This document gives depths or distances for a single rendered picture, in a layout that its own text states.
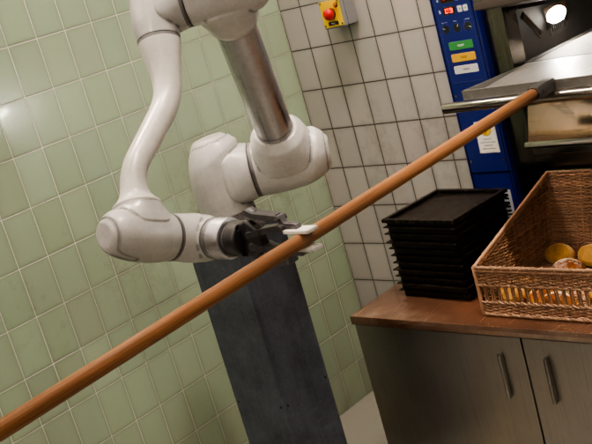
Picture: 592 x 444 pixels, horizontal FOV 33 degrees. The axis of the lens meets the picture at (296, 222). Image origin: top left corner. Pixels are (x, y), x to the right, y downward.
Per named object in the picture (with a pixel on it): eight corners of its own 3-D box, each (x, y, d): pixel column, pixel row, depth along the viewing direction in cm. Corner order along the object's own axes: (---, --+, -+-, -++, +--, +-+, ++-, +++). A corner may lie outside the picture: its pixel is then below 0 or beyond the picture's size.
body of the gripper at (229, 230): (240, 212, 212) (270, 211, 205) (251, 250, 214) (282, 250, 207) (215, 225, 207) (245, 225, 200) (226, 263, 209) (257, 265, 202)
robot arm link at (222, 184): (204, 210, 292) (182, 138, 287) (265, 195, 290) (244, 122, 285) (196, 225, 277) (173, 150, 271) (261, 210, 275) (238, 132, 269)
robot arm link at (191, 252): (233, 263, 218) (185, 263, 209) (188, 262, 229) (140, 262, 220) (234, 213, 218) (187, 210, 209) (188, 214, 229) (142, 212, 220)
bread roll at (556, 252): (569, 263, 299) (579, 269, 303) (573, 242, 301) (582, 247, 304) (541, 262, 307) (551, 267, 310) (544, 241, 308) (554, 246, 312)
